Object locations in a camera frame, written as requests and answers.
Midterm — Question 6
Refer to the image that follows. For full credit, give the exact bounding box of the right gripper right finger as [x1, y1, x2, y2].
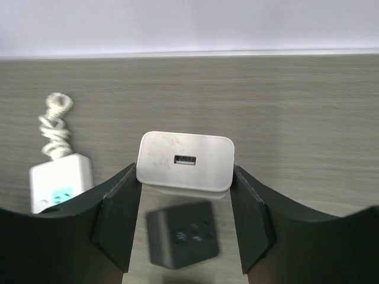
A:
[233, 166, 378, 283]

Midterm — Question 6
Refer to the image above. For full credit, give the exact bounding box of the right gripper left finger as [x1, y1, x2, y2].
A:
[1, 164, 142, 283]

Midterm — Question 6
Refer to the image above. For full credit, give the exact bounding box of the white power strip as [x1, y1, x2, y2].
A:
[29, 154, 94, 214]

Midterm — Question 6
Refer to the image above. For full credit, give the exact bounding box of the black cube plug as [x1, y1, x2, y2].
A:
[146, 201, 220, 270]

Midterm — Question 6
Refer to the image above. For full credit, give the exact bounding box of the white usb charger plug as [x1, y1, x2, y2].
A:
[136, 131, 235, 199]

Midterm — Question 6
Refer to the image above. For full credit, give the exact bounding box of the white coiled power cord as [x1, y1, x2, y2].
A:
[38, 92, 74, 162]

